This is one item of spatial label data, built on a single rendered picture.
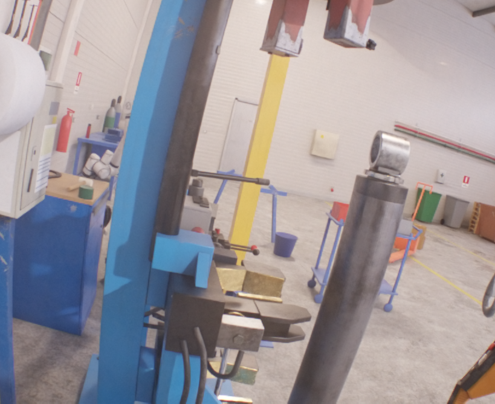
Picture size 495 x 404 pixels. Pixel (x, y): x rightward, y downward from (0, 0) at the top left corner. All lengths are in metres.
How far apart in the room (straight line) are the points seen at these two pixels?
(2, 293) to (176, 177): 0.74
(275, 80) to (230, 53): 8.32
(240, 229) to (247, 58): 8.66
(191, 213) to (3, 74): 1.14
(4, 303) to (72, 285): 1.38
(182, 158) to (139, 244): 0.35
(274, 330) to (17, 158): 0.97
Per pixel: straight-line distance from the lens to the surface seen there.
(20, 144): 1.27
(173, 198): 1.39
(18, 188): 1.28
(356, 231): 1.66
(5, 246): 1.50
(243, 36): 12.54
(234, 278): 1.84
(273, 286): 1.86
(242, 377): 2.08
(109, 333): 1.70
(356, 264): 1.68
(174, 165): 1.37
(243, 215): 4.20
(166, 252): 1.39
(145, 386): 1.82
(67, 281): 2.92
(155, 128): 1.48
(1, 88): 1.01
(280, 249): 6.08
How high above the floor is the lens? 1.55
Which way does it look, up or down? 7 degrees down
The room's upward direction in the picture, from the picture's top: 13 degrees clockwise
